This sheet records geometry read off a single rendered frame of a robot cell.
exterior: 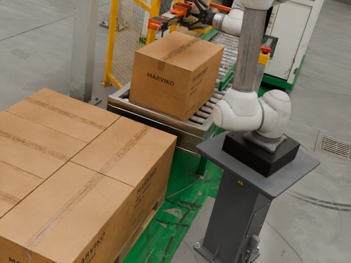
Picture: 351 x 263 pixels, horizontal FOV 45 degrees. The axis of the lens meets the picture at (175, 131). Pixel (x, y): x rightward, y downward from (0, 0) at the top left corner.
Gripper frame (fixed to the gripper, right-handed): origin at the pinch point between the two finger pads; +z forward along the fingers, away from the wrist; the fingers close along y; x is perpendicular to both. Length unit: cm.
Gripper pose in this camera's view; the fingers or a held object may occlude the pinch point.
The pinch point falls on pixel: (181, 10)
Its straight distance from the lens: 258.7
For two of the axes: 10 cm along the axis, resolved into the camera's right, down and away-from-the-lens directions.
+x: 3.6, -4.4, 8.3
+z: -9.2, -3.3, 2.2
